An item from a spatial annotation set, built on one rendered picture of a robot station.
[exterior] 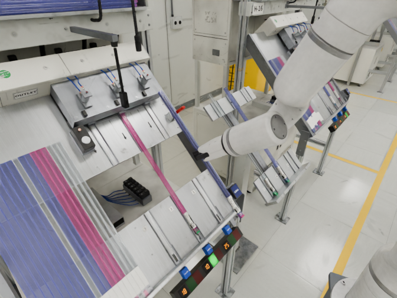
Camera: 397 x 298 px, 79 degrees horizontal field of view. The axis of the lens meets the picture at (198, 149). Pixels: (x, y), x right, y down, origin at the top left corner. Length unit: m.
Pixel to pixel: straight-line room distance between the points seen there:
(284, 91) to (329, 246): 1.54
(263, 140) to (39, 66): 0.65
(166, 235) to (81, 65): 0.60
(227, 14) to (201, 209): 1.20
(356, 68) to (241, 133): 4.55
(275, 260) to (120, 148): 1.27
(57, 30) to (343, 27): 0.72
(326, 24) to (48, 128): 0.74
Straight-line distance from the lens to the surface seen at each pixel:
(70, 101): 0.83
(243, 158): 1.19
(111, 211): 1.11
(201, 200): 0.91
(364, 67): 5.08
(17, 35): 0.84
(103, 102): 0.84
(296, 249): 1.86
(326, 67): 0.51
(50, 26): 0.86
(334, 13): 0.49
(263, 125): 0.58
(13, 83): 0.82
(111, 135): 0.86
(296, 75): 0.52
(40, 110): 0.87
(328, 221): 2.11
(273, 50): 1.73
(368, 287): 0.78
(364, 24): 0.49
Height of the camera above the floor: 1.45
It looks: 34 degrees down
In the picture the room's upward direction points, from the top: straight up
